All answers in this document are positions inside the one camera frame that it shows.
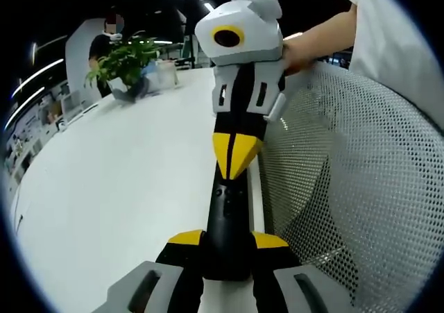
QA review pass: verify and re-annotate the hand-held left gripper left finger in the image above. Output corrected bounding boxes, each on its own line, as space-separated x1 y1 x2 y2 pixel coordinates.
92 228 206 313

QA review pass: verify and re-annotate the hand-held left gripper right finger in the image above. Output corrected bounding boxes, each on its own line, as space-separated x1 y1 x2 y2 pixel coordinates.
251 230 355 313

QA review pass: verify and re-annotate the black remote control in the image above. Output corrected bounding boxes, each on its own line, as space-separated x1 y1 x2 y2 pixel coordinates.
203 169 255 282

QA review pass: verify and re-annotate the person's right hand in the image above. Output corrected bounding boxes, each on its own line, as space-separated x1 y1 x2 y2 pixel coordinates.
281 37 318 76

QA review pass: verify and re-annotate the clear glass container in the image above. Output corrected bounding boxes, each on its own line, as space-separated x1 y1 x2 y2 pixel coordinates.
147 61 180 92

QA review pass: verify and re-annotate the white mesh office chair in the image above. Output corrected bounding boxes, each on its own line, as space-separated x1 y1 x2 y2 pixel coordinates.
258 61 444 313

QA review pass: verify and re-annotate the green potted plant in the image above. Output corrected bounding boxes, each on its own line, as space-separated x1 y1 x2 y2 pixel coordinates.
84 31 164 103

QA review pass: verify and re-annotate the white square pillar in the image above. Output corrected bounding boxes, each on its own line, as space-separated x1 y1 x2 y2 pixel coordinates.
65 17 108 102

